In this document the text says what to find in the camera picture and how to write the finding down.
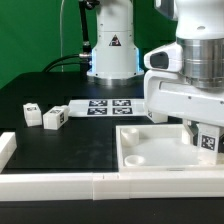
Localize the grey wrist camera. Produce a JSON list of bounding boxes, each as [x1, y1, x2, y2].
[[144, 42, 183, 72]]

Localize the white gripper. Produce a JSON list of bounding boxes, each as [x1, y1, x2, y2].
[[144, 70, 224, 146]]

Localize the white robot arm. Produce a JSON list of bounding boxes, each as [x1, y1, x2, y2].
[[87, 0, 224, 140]]

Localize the white sheet with tag markers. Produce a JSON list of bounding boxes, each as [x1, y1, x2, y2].
[[69, 99, 145, 117]]

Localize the white cable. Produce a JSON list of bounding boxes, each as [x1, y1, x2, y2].
[[59, 0, 66, 73]]

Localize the white square tabletop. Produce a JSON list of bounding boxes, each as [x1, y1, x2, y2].
[[116, 124, 224, 172]]

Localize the black cables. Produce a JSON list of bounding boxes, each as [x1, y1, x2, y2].
[[42, 0, 101, 73]]

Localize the white U-shaped obstacle fence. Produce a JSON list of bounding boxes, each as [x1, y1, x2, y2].
[[0, 132, 224, 201]]

